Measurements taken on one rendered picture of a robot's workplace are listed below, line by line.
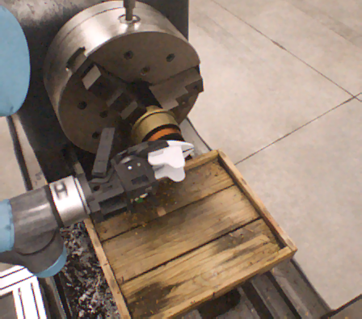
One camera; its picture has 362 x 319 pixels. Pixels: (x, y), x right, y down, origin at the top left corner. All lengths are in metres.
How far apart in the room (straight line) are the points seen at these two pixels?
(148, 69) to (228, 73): 1.89
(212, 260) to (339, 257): 1.17
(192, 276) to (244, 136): 1.52
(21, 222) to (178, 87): 0.38
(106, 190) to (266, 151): 1.60
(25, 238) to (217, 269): 0.37
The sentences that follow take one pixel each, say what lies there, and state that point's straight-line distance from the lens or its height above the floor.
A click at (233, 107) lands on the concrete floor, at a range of 2.38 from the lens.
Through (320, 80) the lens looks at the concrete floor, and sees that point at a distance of 2.72.
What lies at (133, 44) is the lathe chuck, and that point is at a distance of 0.72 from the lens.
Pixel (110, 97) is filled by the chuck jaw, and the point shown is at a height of 1.15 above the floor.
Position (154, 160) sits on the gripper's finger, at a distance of 0.65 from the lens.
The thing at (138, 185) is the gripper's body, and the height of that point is 1.10.
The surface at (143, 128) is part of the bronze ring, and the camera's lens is 0.69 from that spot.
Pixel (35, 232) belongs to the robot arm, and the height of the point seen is 1.08.
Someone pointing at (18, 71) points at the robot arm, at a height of 1.35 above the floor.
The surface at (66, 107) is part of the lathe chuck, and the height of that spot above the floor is 1.12.
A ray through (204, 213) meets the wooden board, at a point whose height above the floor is 0.88.
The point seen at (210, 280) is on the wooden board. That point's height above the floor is 0.89.
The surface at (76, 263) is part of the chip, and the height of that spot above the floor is 0.59.
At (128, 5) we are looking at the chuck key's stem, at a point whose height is 1.27.
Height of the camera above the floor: 1.61
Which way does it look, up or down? 48 degrees down
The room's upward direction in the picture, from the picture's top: straight up
